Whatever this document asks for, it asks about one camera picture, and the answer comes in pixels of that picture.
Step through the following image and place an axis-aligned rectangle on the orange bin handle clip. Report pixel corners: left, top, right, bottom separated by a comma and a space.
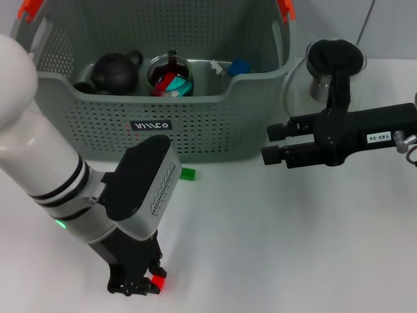
18, 0, 45, 22
276, 0, 296, 23

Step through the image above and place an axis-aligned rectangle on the teal square toy brick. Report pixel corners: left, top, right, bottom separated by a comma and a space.
168, 77, 194, 97

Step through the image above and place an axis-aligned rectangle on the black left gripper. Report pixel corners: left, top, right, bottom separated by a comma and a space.
87, 227, 168, 297

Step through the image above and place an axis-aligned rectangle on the grey perforated storage bin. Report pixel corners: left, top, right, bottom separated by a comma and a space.
9, 0, 297, 164

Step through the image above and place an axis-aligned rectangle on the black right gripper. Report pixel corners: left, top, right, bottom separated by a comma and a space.
261, 102, 417, 170

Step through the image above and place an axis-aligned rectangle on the glass pitcher black lid handle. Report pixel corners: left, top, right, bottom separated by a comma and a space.
282, 38, 368, 128

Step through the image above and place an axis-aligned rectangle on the glass teacup black sleeve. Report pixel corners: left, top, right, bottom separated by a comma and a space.
146, 50, 195, 97
77, 65, 94, 84

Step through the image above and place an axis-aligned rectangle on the clear translucent toy brick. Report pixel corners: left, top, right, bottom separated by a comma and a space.
210, 59, 226, 76

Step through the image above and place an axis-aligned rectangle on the dark red arch brick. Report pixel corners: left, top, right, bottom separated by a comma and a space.
152, 73, 179, 97

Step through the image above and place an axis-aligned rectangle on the small red square brick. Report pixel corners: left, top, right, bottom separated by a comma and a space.
151, 275, 166, 293

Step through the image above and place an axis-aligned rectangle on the blue square toy brick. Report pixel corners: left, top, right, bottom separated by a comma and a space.
227, 58, 252, 76

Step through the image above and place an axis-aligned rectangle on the right gripper cable with plug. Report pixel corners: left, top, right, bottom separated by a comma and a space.
393, 130, 417, 168

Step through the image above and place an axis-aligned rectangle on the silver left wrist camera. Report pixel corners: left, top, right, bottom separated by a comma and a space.
100, 134, 182, 242

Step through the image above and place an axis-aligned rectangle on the black clay teapot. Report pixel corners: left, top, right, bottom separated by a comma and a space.
90, 50, 144, 96

